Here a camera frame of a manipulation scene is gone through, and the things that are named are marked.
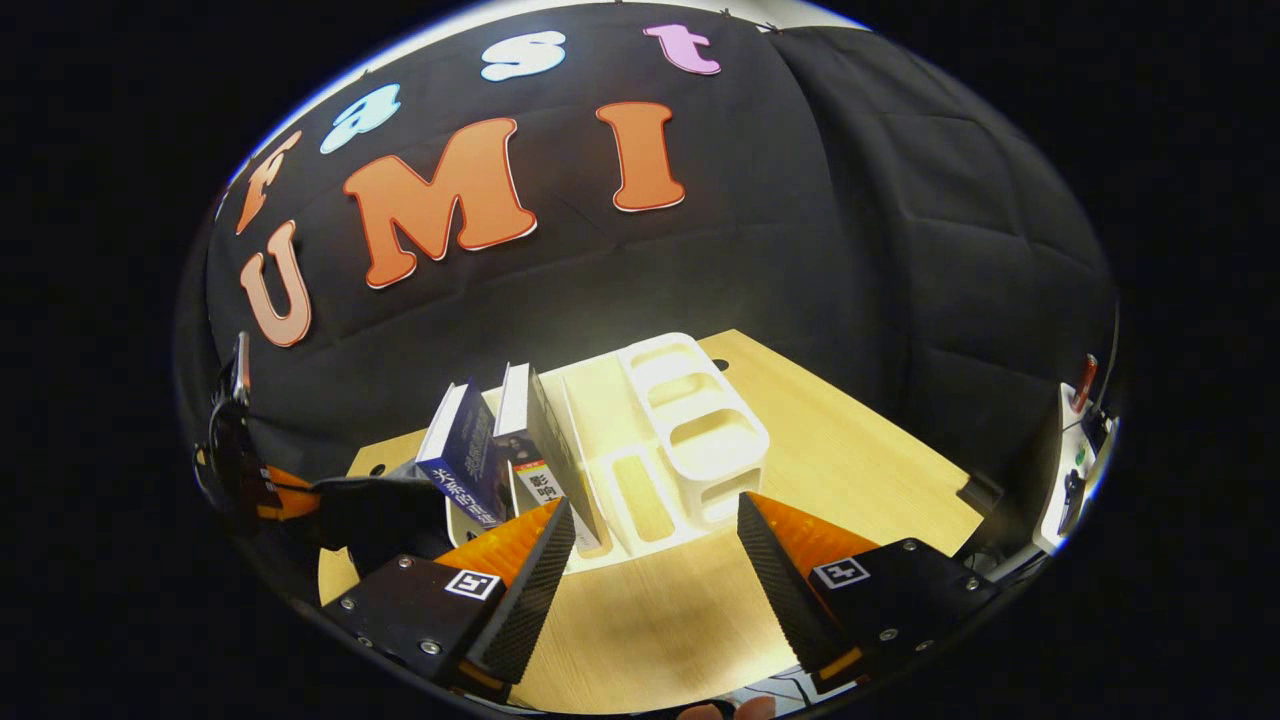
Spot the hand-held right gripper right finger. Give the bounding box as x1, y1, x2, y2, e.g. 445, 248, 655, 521
737, 493, 1004, 696

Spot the white bookshelf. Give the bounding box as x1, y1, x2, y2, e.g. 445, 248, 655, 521
445, 332, 771, 573

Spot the white portrait cover book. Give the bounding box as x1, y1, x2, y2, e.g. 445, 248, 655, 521
493, 362, 609, 551

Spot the blue cover book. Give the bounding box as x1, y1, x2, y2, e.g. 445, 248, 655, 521
415, 378, 511, 531

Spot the black table clamp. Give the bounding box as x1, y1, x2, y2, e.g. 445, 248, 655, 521
958, 472, 1006, 517

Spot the black backdrop cloth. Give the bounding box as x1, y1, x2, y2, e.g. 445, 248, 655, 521
175, 5, 1119, 561

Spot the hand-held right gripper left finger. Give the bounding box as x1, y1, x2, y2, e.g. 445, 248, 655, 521
320, 497, 578, 704

